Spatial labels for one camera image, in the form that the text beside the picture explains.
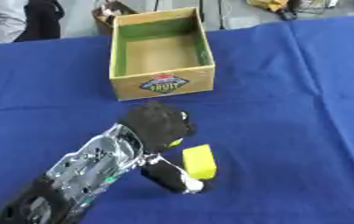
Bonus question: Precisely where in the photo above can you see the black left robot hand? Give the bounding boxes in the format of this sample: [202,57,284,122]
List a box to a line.
[116,101,206,195]

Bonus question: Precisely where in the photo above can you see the tan cardboard box green inside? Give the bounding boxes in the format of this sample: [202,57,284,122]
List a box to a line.
[108,6,217,102]

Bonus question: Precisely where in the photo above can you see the brown cardboard box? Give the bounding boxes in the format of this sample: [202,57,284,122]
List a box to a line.
[91,1,140,37]

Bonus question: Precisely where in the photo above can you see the yellow rectangular block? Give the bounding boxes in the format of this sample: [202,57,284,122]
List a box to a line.
[181,143,219,180]

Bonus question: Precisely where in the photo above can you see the black tripod legs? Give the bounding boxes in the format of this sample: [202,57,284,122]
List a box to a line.
[152,0,229,31]

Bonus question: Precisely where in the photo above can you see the yellow bag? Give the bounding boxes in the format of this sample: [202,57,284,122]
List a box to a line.
[245,0,292,12]

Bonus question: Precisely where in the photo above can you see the person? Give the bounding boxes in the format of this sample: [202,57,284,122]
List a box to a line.
[0,0,66,51]

